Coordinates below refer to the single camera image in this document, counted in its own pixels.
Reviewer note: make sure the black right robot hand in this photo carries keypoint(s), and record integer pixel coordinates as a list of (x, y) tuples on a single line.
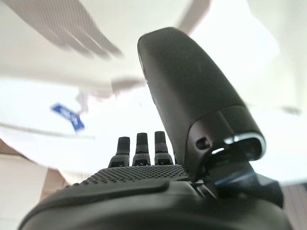
[(192, 95)]

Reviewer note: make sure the blue hang tag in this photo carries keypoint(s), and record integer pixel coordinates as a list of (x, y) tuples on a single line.
[(69, 116)]

